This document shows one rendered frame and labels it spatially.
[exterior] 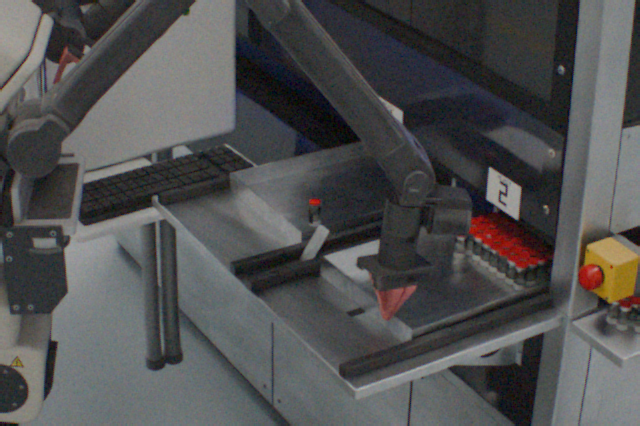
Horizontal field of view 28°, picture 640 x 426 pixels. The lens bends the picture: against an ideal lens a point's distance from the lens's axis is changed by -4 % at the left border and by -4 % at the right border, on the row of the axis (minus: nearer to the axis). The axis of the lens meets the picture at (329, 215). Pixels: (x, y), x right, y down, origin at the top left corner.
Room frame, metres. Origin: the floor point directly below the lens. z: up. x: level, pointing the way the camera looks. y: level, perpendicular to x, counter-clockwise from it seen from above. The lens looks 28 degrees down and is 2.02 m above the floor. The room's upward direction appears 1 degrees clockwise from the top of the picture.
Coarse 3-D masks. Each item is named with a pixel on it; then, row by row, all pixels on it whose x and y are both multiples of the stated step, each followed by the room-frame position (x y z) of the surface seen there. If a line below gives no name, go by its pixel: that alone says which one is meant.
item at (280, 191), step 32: (288, 160) 2.26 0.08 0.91; (320, 160) 2.30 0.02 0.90; (352, 160) 2.33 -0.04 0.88; (256, 192) 2.19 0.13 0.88; (288, 192) 2.19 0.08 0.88; (320, 192) 2.19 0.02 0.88; (352, 192) 2.20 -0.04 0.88; (384, 192) 2.20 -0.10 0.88; (288, 224) 2.02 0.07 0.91; (352, 224) 2.03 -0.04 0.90
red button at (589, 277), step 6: (588, 264) 1.72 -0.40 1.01; (582, 270) 1.72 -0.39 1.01; (588, 270) 1.71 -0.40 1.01; (594, 270) 1.71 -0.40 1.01; (582, 276) 1.71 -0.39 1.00; (588, 276) 1.70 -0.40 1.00; (594, 276) 1.70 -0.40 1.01; (600, 276) 1.70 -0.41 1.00; (582, 282) 1.71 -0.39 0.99; (588, 282) 1.70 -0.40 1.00; (594, 282) 1.70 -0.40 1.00; (600, 282) 1.70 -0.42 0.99; (588, 288) 1.70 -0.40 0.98; (594, 288) 1.70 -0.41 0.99
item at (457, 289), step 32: (352, 256) 1.93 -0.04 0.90; (448, 256) 1.97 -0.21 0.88; (352, 288) 1.82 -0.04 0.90; (416, 288) 1.86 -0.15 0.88; (448, 288) 1.86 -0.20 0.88; (480, 288) 1.86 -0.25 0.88; (512, 288) 1.87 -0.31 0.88; (544, 288) 1.83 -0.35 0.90; (384, 320) 1.75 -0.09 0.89; (416, 320) 1.76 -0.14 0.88; (448, 320) 1.72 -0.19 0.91
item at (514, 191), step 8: (488, 176) 1.98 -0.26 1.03; (496, 176) 1.96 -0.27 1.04; (488, 184) 1.97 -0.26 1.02; (496, 184) 1.96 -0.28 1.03; (512, 184) 1.92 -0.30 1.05; (488, 192) 1.97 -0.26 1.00; (496, 192) 1.95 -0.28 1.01; (512, 192) 1.92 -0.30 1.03; (520, 192) 1.90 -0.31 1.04; (496, 200) 1.95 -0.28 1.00; (504, 200) 1.94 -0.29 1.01; (512, 200) 1.92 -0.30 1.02; (504, 208) 1.93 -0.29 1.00; (512, 208) 1.92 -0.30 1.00
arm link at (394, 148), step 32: (256, 0) 1.64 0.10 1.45; (288, 0) 1.67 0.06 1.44; (288, 32) 1.68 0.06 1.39; (320, 32) 1.69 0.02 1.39; (320, 64) 1.69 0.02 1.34; (352, 96) 1.70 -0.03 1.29; (352, 128) 1.71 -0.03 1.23; (384, 128) 1.71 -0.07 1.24; (384, 160) 1.70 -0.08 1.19; (416, 160) 1.71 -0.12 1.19
